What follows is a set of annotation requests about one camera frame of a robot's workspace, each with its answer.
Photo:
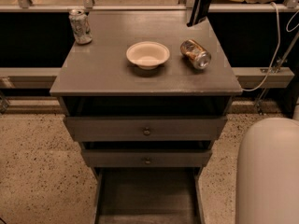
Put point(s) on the grey middle drawer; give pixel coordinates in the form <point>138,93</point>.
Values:
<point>135,158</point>

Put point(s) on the grey drawer cabinet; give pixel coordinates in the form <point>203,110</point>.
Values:
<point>97,80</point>

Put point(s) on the round middle drawer knob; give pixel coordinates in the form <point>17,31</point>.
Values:
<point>147,161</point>

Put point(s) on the grey drawer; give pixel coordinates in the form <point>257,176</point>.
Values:
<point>96,129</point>
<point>148,196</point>
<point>135,158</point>

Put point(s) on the round drawer knob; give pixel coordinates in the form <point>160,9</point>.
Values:
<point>146,131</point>
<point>147,161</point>

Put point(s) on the white green soda can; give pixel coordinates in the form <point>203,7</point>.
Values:
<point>80,26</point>

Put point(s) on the white paper bowl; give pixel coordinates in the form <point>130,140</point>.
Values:
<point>147,55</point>

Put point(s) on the black rxbar chocolate bar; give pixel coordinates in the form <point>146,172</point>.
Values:
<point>199,12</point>

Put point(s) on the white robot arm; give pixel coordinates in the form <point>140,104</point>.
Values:
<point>267,172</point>

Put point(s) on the round top drawer knob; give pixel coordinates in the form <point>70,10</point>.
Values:
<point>146,131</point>

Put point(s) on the orange soda can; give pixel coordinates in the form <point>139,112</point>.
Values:
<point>199,57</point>

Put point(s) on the grey bottom drawer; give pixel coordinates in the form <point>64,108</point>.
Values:
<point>148,196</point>

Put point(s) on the grey top drawer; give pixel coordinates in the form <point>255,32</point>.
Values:
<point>96,129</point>

